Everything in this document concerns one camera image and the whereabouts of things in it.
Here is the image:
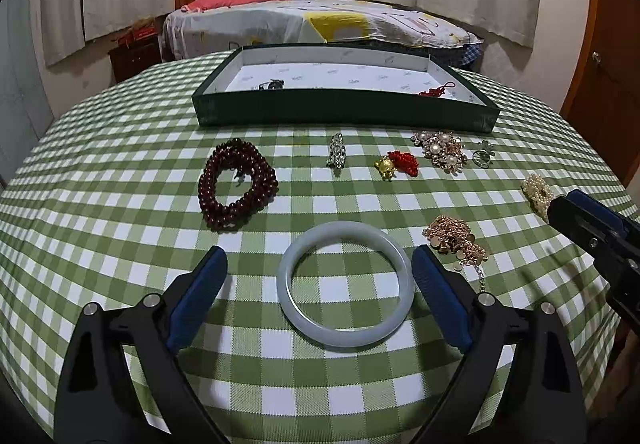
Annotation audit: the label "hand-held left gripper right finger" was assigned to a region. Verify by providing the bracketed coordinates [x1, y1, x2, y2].
[410, 244, 587, 444]

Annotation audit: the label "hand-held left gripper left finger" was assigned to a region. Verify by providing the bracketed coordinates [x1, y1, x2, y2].
[54, 245, 231, 444]

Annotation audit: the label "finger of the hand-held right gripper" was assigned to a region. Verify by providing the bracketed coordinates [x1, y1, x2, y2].
[547, 197, 640, 325]
[567, 189, 640, 245]

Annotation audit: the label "cream pearl bracelet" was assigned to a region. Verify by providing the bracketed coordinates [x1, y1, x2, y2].
[521, 173, 555, 220]

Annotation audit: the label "pale green jade bangle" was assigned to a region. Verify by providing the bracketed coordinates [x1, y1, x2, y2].
[276, 221, 416, 351]

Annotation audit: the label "dark red bead bracelet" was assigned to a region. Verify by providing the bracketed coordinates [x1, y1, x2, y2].
[198, 137, 279, 230]

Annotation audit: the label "silver ring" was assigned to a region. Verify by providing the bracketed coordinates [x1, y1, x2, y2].
[471, 139, 497, 168]

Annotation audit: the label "red and gold charm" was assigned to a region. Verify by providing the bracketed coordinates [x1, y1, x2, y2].
[372, 150, 420, 181]

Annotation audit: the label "gold pearl flower jewelry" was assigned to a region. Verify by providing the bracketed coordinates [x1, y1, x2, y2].
[411, 130, 468, 175]

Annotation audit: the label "silver rhinestone brooch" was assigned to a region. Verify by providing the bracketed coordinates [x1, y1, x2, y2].
[326, 131, 348, 170]

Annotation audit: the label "dark green tray box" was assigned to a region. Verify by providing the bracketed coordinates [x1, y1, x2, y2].
[191, 44, 502, 134]

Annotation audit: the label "green checkered tablecloth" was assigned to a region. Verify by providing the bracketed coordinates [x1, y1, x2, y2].
[0, 49, 640, 444]

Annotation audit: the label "brown wooden door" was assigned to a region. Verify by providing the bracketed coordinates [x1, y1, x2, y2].
[560, 0, 640, 185]

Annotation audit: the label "red knot tassel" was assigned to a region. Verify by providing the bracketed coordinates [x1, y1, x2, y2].
[417, 80, 457, 98]

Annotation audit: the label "dark wooden nightstand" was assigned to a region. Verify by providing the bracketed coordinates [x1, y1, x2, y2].
[109, 37, 163, 84]

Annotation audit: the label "red gift boxes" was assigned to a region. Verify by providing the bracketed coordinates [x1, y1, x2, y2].
[114, 17, 160, 45]

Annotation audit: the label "bed with patterned sheet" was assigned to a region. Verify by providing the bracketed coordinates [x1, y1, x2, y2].
[160, 0, 485, 62]

